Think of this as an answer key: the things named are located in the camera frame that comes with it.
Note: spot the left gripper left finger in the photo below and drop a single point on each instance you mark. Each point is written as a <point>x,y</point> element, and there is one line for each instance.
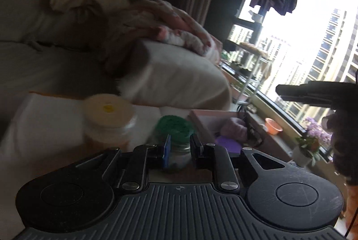
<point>143,159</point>

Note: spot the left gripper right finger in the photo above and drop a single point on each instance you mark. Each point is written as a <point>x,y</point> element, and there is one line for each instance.
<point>216,159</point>

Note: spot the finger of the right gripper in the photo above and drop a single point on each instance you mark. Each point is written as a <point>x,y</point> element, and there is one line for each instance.
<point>327,94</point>

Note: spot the pink storage box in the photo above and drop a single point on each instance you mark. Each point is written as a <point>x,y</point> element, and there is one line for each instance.
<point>209,122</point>

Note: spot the purple fluffy scrunchie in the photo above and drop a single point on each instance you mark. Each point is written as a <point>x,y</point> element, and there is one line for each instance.
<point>234,128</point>

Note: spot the green lid glass jar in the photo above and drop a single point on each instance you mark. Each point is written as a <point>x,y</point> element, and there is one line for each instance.
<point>173,132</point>

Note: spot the orange label plastic jar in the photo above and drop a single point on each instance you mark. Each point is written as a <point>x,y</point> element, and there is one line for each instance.
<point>107,122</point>

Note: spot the potted purple flowers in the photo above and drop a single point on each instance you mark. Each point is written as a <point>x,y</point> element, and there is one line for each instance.
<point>313,145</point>

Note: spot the orange flower pot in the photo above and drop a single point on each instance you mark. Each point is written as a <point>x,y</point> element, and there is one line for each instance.
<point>273,127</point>

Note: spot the metal plant shelf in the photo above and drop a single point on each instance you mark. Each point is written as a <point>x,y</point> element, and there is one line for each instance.
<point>242,57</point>

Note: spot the beige sofa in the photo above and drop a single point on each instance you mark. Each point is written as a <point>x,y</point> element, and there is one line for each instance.
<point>51,53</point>

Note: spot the pink floral blanket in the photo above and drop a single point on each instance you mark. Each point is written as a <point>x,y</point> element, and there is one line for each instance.
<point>159,21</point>

